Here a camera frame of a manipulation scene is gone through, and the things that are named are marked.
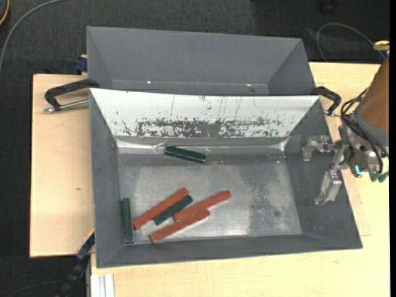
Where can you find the grey metal bin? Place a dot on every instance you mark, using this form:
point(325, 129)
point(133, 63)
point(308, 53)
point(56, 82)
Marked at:
point(191, 60)

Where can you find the pale wood flat board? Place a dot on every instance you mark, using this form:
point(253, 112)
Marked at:
point(60, 166)

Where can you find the red-brown flat block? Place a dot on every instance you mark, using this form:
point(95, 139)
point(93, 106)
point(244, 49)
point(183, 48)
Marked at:
point(204, 204)
point(176, 227)
point(159, 209)

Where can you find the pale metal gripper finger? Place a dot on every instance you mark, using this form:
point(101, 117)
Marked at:
point(317, 144)
point(329, 187)

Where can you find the dark green flat block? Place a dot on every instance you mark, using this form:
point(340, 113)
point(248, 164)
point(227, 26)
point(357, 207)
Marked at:
point(185, 154)
point(127, 221)
point(175, 208)

